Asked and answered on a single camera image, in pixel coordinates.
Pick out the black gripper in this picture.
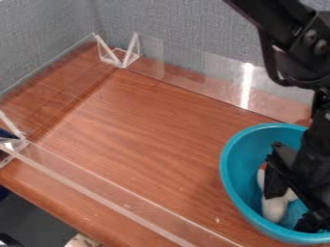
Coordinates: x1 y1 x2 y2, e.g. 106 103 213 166
263 93 330 233

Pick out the white toy mushroom brown cap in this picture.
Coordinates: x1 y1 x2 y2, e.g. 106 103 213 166
257 163 298 223

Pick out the blue plastic bowl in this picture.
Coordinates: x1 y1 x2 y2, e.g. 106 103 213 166
219 123 330 245

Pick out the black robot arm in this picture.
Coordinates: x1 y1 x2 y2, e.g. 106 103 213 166
225 0 330 233

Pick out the clear acrylic back barrier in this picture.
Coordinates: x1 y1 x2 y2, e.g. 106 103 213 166
129 36 313 125

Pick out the clear acrylic barrier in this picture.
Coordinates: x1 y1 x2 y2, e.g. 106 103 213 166
129 36 313 125
0 33 95 96
0 138 241 247

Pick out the clear acrylic front barrier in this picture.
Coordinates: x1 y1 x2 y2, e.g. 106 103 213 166
0 138 241 247

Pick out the clear acrylic left barrier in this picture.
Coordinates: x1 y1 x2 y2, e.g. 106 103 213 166
0 33 95 96

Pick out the clear acrylic corner bracket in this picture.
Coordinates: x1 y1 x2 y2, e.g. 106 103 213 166
92 32 142 69

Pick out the clear acrylic left bracket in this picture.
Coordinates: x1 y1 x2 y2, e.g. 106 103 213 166
0 110 28 169

